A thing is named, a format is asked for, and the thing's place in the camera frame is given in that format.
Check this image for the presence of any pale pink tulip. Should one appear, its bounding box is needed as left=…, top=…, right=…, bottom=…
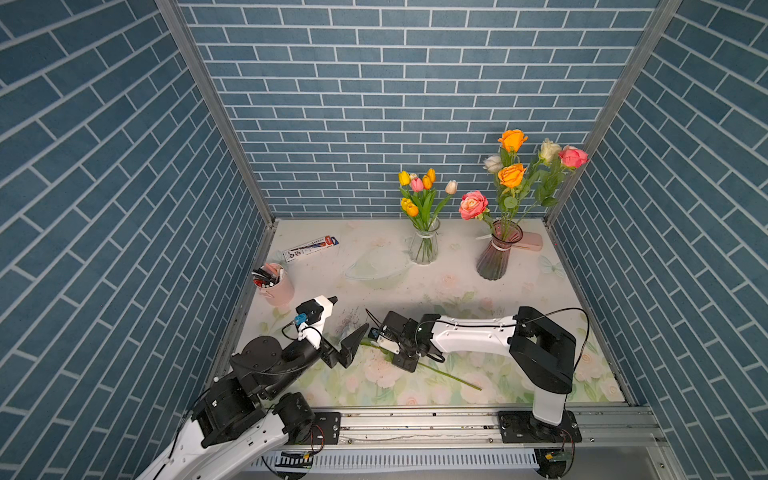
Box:
left=427, top=180, right=458, bottom=232

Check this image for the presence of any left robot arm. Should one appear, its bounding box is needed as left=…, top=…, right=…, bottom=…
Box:
left=140, top=325, right=368, bottom=479

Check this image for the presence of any cream rose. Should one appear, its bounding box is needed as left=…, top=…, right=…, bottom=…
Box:
left=521, top=139, right=563, bottom=205

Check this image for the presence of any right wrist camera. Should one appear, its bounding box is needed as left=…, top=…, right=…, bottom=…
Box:
left=368, top=327, right=401, bottom=355

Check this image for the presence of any small pink rose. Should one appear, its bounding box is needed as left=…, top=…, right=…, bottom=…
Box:
left=559, top=145, right=589, bottom=180

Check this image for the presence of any clear glass vase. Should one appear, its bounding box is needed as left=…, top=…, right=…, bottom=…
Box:
left=409, top=219, right=440, bottom=266

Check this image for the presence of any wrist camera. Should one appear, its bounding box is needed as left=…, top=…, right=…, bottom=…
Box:
left=294, top=295, right=338, bottom=350
left=368, top=327, right=401, bottom=355

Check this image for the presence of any pink pen holder cup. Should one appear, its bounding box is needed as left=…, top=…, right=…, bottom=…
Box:
left=251, top=263, right=295, bottom=307

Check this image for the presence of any yellow tulip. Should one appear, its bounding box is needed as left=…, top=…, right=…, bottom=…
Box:
left=398, top=170, right=427, bottom=241
left=400, top=198, right=420, bottom=218

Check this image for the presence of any white rose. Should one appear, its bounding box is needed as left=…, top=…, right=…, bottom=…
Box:
left=483, top=155, right=504, bottom=174
left=361, top=340, right=482, bottom=391

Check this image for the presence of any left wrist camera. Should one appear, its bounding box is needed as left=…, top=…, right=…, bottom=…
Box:
left=294, top=295, right=338, bottom=350

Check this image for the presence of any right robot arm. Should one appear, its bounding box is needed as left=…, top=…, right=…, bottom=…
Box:
left=369, top=306, right=577, bottom=427

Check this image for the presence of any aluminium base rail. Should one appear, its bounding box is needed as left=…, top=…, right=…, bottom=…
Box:
left=179, top=405, right=667, bottom=475

